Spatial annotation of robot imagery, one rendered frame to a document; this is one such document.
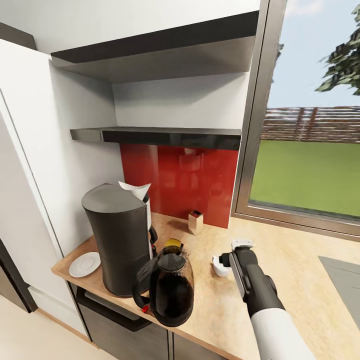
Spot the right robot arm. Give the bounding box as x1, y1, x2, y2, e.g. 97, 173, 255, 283
219, 239, 316, 360

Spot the coffee cup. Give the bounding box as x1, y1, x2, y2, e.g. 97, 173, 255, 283
212, 255, 232, 277

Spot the saucer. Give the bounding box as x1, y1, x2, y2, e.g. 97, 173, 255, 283
69, 252, 101, 278

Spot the bottle of coffee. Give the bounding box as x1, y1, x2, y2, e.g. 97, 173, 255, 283
165, 238, 184, 248

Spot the electric kettle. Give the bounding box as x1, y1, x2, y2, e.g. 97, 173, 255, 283
132, 245, 195, 328

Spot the paper coffee filter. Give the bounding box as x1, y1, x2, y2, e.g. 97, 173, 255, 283
119, 182, 151, 200

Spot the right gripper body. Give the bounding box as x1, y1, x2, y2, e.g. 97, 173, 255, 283
219, 252, 232, 269

